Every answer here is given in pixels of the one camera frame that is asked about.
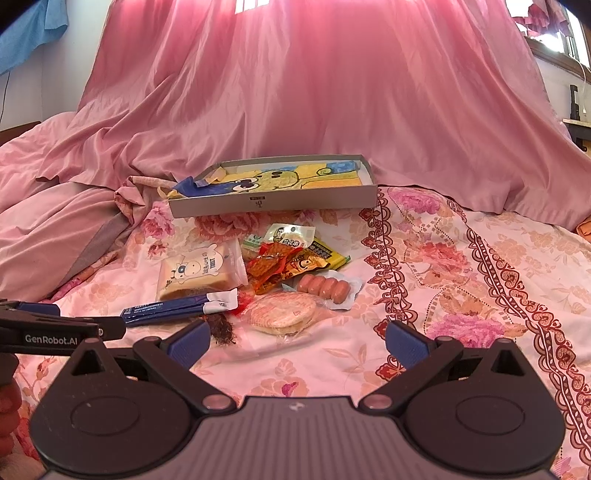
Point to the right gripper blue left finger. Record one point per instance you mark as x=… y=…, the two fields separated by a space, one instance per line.
x=189 y=344

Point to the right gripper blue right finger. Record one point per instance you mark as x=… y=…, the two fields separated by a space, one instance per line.
x=406 y=345

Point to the dark dried plum packet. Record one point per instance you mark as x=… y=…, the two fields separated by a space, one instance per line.
x=223 y=323

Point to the blue stick sachet pack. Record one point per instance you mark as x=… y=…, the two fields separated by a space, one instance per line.
x=179 y=309

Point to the toast bread packet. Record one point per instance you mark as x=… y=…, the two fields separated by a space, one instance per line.
x=210 y=268

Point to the mini sausages pack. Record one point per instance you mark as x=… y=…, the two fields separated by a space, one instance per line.
x=335 y=290

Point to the round rice cracker packet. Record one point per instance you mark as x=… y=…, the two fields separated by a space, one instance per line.
x=281 y=313

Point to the yellow sushi seaweed packet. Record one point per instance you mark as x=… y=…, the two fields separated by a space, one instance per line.
x=332 y=257

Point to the golden orange snack packet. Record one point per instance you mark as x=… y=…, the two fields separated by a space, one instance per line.
x=277 y=262

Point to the small green label snack packet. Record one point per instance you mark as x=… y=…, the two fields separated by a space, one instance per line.
x=250 y=246

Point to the red tofu skewer snack packet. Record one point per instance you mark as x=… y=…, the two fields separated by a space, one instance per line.
x=292 y=235

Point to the person's left hand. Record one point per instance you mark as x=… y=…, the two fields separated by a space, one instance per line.
x=10 y=403

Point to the floral pink bedspread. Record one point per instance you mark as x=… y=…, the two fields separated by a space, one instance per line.
x=424 y=260

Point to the pink quilt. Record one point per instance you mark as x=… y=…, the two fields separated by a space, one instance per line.
x=67 y=204

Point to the grey cardboard tray box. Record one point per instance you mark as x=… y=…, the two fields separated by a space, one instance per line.
x=282 y=183

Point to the pink draped curtain sheet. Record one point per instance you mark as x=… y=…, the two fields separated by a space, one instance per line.
x=441 y=94

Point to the blue cloth on wall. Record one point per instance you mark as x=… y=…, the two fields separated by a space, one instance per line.
x=42 y=23

